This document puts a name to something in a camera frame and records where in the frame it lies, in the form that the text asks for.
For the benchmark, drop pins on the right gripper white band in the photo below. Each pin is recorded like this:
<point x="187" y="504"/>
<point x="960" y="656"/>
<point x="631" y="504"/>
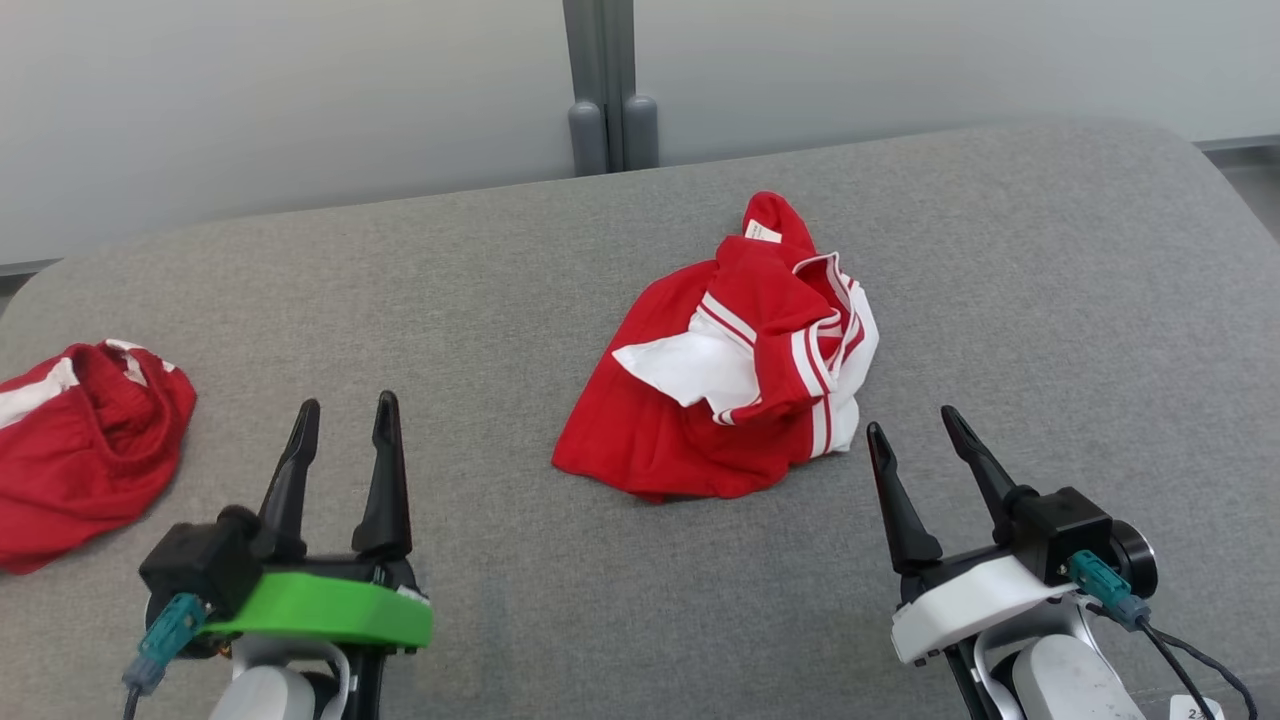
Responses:
<point x="960" y="605"/>

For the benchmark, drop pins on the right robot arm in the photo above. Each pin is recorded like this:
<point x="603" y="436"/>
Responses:
<point x="1065" y="680"/>

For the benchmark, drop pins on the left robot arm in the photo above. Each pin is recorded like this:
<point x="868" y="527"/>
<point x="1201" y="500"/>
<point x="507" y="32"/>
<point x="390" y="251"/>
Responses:
<point x="265" y="697"/>

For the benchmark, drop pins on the red Bulls 23 jersey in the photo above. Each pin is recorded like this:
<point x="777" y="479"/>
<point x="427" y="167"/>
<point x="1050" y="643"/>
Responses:
<point x="680" y="440"/>

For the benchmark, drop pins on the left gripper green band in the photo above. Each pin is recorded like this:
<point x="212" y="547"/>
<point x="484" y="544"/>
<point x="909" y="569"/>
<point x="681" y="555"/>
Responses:
<point x="330" y="610"/>

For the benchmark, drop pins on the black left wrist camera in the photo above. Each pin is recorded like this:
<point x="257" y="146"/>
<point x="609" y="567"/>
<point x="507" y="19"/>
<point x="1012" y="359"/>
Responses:
<point x="195" y="565"/>

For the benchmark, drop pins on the red shorts with white stripe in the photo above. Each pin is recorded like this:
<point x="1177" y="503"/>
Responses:
<point x="90" y="460"/>

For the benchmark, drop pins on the white paper tag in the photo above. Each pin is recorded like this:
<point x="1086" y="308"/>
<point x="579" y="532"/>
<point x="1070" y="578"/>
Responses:
<point x="1195" y="709"/>

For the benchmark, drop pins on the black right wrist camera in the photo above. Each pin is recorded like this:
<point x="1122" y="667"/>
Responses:
<point x="1075" y="530"/>

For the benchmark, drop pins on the grey metal partition post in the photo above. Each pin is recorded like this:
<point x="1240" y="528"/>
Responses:
<point x="600" y="80"/>

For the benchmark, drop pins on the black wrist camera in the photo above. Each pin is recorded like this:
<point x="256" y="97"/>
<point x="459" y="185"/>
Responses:
<point x="195" y="565"/>
<point x="1075" y="530"/>

